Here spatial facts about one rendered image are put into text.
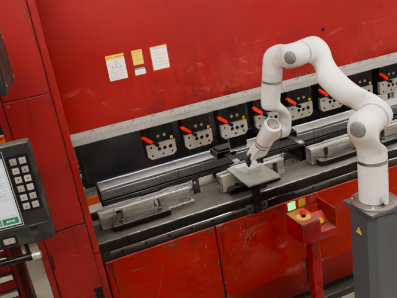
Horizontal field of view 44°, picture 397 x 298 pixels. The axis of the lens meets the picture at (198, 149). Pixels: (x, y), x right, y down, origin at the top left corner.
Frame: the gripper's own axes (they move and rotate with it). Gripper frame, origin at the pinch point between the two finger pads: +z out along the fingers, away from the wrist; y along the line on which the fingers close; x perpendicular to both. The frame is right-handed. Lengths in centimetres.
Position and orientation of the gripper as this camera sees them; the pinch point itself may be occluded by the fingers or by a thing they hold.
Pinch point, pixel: (253, 161)
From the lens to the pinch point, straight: 256.0
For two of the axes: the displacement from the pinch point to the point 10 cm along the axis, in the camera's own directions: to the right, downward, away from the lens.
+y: -8.5, 3.0, -4.3
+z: -2.0, 5.7, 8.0
